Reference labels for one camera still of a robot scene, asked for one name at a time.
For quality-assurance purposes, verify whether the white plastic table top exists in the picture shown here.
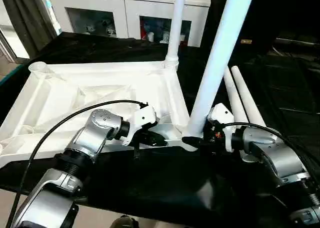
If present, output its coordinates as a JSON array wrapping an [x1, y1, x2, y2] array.
[[0, 60, 201, 168]]

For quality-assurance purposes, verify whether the white plastic table leg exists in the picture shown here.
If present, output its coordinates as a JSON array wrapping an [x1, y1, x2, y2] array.
[[223, 67, 261, 163], [230, 65, 268, 128], [163, 0, 188, 69], [179, 0, 256, 139]]

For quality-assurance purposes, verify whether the black work surface mat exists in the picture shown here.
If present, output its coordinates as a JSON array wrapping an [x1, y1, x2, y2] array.
[[0, 31, 320, 225]]

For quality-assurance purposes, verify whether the brown round robot part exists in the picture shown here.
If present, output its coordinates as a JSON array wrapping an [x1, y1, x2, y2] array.
[[110, 215, 139, 228]]

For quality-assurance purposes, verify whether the long dark metal rod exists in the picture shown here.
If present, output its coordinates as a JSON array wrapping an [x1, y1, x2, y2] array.
[[274, 37, 320, 47]]

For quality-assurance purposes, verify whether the white glass-door cabinet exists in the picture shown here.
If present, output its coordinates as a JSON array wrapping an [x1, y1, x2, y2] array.
[[45, 0, 211, 48]]

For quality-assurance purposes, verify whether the black backdrop cloth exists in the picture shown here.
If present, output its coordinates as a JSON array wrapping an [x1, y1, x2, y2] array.
[[199, 0, 320, 59]]

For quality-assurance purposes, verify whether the grey curtain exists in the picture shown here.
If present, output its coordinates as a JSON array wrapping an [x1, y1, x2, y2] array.
[[0, 0, 60, 59]]

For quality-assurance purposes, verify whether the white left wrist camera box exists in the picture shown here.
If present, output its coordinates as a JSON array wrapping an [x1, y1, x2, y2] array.
[[119, 104, 158, 147]]

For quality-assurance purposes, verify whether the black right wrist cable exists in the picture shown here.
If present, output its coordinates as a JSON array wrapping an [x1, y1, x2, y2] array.
[[219, 121, 320, 175]]

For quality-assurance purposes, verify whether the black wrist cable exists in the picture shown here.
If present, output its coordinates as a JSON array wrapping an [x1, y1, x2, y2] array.
[[5, 99, 149, 228], [219, 121, 320, 175]]

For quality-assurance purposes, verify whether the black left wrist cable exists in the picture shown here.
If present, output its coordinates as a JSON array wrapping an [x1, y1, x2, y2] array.
[[5, 99, 149, 228]]

